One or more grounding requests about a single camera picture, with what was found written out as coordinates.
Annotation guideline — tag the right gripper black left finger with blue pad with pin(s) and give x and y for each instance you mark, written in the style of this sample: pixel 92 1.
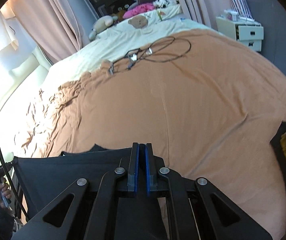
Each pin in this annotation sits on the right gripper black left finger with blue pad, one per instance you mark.
pixel 120 182

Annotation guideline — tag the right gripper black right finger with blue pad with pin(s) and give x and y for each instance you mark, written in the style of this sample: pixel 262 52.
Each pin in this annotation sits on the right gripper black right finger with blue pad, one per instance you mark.
pixel 163 182

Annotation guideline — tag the black teddy bear t-shirt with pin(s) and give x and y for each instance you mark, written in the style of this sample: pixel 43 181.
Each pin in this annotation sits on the black teddy bear t-shirt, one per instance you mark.
pixel 60 193

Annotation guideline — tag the dark sleeve forearm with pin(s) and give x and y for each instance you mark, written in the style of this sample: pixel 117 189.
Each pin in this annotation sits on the dark sleeve forearm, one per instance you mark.
pixel 6 223

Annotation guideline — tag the person's left hand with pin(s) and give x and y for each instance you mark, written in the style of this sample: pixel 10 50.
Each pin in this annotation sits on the person's left hand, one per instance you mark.
pixel 5 194

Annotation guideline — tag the orange brown blanket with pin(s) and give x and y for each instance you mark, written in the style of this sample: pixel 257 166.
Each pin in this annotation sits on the orange brown blanket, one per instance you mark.
pixel 223 103

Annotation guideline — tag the pale yellow bed sheet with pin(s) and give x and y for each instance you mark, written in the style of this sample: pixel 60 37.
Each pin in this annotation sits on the pale yellow bed sheet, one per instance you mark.
pixel 77 102

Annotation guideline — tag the beige plush toy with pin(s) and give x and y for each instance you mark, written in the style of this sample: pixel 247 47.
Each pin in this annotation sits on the beige plush toy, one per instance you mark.
pixel 101 25

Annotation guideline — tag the pink left curtain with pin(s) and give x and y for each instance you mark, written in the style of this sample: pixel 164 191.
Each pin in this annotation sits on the pink left curtain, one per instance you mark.
pixel 52 24

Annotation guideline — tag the pink plush cloth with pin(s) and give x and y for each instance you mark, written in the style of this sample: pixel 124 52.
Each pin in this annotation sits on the pink plush cloth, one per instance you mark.
pixel 139 9

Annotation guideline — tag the cream bedside drawer cabinet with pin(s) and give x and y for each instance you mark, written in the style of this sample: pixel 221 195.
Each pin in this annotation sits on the cream bedside drawer cabinet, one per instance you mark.
pixel 250 34

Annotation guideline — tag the white spotted plush toy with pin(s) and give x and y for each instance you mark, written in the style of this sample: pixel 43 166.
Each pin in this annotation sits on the white spotted plush toy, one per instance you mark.
pixel 164 3

